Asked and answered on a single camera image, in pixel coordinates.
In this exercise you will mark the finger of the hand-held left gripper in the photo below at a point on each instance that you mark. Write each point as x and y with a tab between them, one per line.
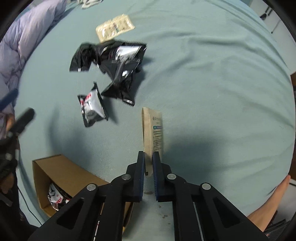
8	99
23	120

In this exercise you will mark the brown cardboard box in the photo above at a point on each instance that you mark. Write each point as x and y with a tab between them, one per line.
69	173

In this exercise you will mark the white antler snack packet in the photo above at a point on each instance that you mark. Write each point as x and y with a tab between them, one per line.
55	197

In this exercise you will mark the grey crumpled garment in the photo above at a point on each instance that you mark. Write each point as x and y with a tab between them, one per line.
89	3

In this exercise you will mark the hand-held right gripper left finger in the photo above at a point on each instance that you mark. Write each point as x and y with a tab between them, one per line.
139	176

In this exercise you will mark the lilac duvet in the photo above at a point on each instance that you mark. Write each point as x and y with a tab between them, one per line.
30	30

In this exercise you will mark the black laptop keyboard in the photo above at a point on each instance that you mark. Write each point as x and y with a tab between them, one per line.
277	227

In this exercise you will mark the white cabinet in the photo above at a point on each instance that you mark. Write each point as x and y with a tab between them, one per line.
272	20

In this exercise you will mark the person's left hand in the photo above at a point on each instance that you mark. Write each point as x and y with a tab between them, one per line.
7	184

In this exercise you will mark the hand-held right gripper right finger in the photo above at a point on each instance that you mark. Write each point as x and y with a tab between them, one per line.
157	176

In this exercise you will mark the pile of antler-print packets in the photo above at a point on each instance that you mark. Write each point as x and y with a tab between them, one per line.
120	76

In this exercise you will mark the beige printed sachet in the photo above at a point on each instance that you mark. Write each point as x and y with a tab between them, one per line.
115	27
152	129

